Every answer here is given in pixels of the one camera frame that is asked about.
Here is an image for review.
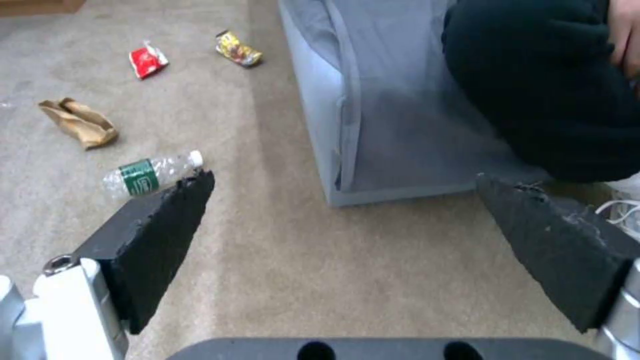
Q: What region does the yellow crumpled snack wrapper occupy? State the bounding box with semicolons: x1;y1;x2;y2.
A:
214;31;264;69

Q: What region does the crumpled brown paper bag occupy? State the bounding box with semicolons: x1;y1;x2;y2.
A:
38;97;120;151

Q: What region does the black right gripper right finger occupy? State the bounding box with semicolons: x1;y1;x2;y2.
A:
475;172;640;360

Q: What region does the person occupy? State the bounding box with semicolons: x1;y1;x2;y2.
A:
442;0;640;185

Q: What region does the wooden furniture piece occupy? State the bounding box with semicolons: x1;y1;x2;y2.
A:
0;0;84;13

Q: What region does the clear plastic bottle green label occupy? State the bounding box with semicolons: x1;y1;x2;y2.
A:
102;150;205;202

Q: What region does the white shoe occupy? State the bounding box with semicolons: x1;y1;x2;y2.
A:
594;179;640;230

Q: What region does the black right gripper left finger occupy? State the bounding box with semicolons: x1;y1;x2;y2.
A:
0;169;217;360

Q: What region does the grey fabric sofa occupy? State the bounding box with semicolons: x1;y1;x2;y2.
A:
277;0;551;208

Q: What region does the red snack wrapper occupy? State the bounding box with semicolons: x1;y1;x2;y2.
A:
128;40;170;81

